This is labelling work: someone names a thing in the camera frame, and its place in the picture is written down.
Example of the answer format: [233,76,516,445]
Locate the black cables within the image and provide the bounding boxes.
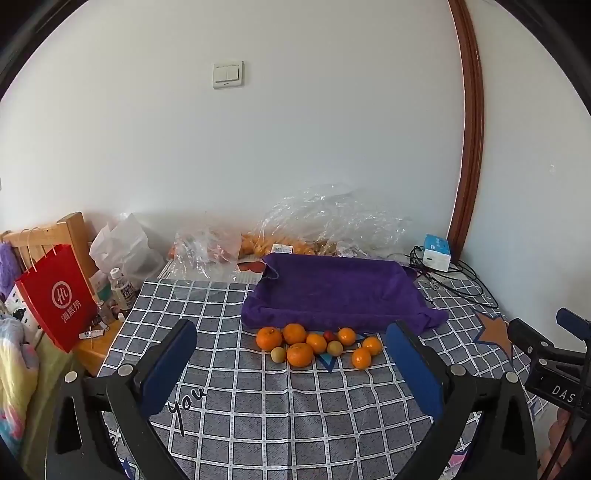
[409,244,502,310]

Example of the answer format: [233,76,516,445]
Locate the wooden bed frame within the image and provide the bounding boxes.
[2,211,100,278]

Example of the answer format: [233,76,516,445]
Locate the purple plush cloth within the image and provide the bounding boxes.
[0,242,24,301]

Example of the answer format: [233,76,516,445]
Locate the large clear plastic bag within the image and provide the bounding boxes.
[252,182,414,259]

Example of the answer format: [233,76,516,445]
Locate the person's right hand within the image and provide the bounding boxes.
[538,406,580,469]

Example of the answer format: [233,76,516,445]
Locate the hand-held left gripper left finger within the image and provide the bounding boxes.
[46,318,199,480]

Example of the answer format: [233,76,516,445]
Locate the bagged oranges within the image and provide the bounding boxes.
[238,232,324,257]

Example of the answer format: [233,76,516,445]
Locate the pastel blanket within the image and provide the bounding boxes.
[0,309,44,457]

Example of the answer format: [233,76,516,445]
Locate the grey checked bedsheet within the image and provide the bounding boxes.
[99,256,550,480]

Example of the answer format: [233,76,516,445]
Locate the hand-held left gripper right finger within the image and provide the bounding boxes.
[386,320,539,480]

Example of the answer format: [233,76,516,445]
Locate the brown wooden door frame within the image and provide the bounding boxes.
[447,0,485,254]

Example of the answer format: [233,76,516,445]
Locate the white and blue box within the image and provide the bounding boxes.
[424,234,454,272]

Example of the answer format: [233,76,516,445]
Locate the white plastic bag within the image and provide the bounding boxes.
[89,212,164,287]

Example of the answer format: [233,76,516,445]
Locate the red paper bag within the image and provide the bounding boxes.
[15,226,100,354]

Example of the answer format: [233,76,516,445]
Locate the small clear plastic bag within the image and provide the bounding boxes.
[166,226,243,282]

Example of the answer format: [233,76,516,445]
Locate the white light switch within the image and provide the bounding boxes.
[212,61,245,90]

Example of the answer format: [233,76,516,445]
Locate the white spotted bag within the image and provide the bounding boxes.
[4,284,44,344]

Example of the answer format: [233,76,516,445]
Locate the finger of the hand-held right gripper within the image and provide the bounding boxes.
[555,307,591,340]
[507,318,555,357]

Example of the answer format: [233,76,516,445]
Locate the purple towel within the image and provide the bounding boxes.
[241,252,450,334]

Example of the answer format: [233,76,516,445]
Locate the wooden nightstand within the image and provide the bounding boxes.
[74,318,125,377]

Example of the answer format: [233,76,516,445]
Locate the clear plastic bottle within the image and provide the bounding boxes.
[109,268,137,312]

